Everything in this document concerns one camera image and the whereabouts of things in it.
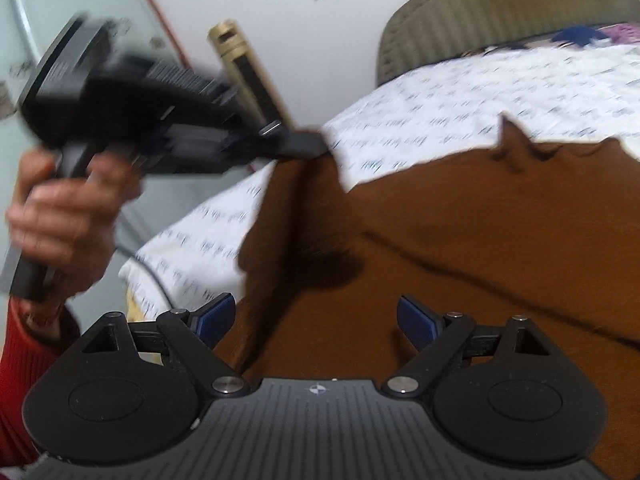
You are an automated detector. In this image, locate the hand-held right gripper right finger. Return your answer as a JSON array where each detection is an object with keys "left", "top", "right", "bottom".
[{"left": 382, "top": 296, "right": 557, "bottom": 402}]

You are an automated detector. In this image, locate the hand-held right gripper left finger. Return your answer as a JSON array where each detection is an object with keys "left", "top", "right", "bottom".
[{"left": 80, "top": 292, "right": 251, "bottom": 401}]

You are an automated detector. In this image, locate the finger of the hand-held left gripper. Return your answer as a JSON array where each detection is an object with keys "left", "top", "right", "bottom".
[{"left": 227, "top": 124, "right": 330, "bottom": 162}]

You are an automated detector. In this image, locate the brown knit sweater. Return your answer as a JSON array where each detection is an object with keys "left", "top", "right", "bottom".
[{"left": 235, "top": 114, "right": 640, "bottom": 461}]

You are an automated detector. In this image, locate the person's left forearm red sleeve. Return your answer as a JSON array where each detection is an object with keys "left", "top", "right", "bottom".
[{"left": 0, "top": 294, "right": 82, "bottom": 467}]

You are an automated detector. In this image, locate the person's left hand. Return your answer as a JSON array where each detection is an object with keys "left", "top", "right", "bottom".
[{"left": 5, "top": 149, "right": 144, "bottom": 306}]

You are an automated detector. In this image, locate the gold tower fan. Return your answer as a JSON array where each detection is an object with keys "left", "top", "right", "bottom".
[{"left": 207, "top": 20, "right": 296, "bottom": 132}]

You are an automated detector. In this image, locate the pale green door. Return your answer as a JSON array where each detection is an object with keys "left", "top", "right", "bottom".
[{"left": 0, "top": 0, "right": 183, "bottom": 126}]

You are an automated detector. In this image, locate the white script-printed bed sheet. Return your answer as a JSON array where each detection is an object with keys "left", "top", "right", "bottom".
[{"left": 119, "top": 42, "right": 640, "bottom": 322}]

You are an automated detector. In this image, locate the olive padded headboard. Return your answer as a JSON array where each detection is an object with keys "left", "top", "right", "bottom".
[{"left": 377, "top": 0, "right": 640, "bottom": 86}]

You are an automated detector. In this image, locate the dark blue cloth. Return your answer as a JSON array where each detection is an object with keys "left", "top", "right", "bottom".
[{"left": 552, "top": 25, "right": 609, "bottom": 47}]

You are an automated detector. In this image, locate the purple cloth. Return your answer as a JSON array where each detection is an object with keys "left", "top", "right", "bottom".
[{"left": 604, "top": 22, "right": 640, "bottom": 44}]

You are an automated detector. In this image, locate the black cable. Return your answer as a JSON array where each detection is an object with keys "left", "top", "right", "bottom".
[{"left": 114, "top": 244, "right": 177, "bottom": 312}]

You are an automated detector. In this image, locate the red door frame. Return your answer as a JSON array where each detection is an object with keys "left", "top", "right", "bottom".
[{"left": 125, "top": 0, "right": 190, "bottom": 83}]

